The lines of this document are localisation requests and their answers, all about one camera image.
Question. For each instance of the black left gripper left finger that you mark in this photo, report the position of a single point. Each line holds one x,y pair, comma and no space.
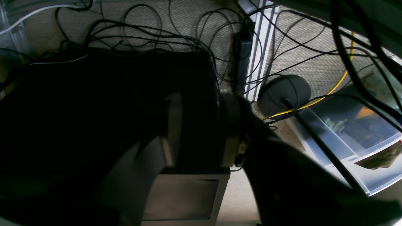
127,185

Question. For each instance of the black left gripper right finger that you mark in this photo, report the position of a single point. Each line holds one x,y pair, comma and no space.
290,189

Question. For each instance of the clear plastic storage bin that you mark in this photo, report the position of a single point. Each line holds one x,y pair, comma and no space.
367,145

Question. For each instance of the round black stand base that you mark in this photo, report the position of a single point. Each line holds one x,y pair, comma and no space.
282,94

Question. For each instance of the aluminium frame rail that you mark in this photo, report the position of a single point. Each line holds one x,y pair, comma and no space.
262,16

